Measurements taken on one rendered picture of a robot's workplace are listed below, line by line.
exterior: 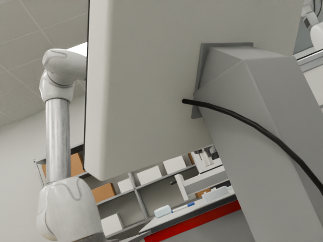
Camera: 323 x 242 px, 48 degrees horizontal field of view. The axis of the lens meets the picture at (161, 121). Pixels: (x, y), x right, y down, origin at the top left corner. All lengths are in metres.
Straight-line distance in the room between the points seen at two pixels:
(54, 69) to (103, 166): 1.06
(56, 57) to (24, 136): 4.72
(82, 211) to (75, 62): 0.61
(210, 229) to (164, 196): 4.06
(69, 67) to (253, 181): 1.11
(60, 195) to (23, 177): 4.86
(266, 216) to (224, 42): 0.30
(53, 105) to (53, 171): 0.29
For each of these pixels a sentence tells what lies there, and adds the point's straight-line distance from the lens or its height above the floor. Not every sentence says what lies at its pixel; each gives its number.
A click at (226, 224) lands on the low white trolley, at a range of 1.73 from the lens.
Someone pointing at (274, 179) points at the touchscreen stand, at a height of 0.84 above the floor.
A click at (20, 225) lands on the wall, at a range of 6.17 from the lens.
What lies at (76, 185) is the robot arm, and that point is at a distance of 1.32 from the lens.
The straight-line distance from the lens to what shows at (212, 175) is 1.48.
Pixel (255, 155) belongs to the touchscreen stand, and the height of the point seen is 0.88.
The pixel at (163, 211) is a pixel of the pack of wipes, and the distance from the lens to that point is 2.13.
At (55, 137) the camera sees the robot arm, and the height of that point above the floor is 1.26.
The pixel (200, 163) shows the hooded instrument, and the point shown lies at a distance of 2.41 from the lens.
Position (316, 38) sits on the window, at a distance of 1.20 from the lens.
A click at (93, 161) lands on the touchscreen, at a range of 0.55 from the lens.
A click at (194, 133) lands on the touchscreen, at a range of 0.66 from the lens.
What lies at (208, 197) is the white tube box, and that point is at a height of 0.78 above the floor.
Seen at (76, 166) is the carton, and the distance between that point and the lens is 5.43.
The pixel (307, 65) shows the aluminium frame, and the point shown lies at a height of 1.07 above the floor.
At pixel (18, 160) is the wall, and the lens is 6.21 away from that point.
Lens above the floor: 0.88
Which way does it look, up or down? 10 degrees up
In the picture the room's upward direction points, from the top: 22 degrees counter-clockwise
